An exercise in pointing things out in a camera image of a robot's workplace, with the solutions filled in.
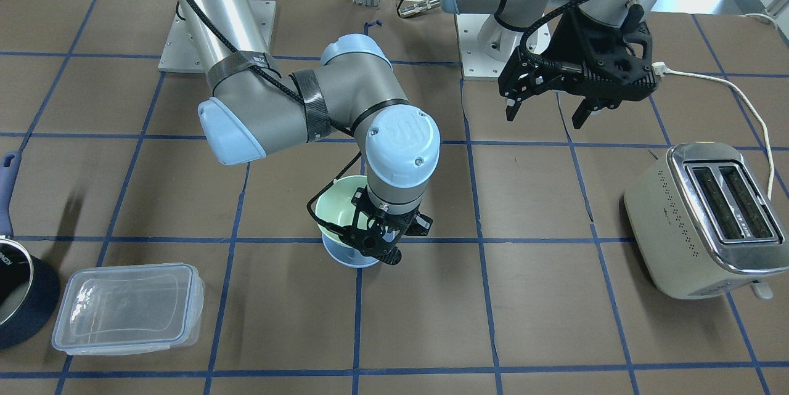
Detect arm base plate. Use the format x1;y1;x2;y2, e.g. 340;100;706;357
158;0;277;74
454;14;523;81

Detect white toaster power cord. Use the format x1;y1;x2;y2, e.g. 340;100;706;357
652;61;776;202

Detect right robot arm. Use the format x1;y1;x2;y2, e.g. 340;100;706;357
179;0;441;265

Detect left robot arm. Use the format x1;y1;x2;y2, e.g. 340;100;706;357
439;0;658;129

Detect clear plastic container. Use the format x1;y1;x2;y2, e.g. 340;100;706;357
51;263;205;356

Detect green bowl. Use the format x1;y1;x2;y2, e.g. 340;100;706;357
314;175;367;251

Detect cream chrome toaster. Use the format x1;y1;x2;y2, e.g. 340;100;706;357
623;142;788;299

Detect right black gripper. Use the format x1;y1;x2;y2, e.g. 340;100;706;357
339;189;433;266

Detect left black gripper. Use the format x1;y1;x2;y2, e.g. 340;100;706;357
498;7;659;130

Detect dark blue saucepan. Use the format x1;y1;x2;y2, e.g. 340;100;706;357
1;151;61;349

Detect blue bowl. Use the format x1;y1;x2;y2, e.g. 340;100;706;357
322;234;378;269

